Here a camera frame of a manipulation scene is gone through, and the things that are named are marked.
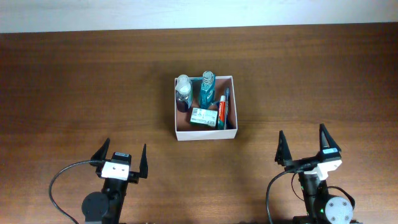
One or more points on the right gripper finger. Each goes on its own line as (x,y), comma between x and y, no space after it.
(283,156)
(327,143)

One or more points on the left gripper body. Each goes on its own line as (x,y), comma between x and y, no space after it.
(133,178)

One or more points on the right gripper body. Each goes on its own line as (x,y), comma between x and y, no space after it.
(300,165)

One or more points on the Colgate toothpaste tube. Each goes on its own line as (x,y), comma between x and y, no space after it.
(221,113)

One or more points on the green white soap box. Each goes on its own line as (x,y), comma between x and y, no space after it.
(205,117)

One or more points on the blue white toothbrush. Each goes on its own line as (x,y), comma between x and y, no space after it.
(227,95)

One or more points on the purple soap pump bottle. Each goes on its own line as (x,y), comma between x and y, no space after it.
(184,93)

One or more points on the green mouthwash bottle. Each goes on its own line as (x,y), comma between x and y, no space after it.
(207,91)

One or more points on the blue disposable razor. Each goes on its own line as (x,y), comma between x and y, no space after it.
(214,105)

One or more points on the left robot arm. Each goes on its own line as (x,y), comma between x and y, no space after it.
(106,205)

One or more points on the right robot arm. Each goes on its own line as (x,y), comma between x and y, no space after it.
(323,203)

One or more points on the white open cardboard box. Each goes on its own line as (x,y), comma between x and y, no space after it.
(185,131)

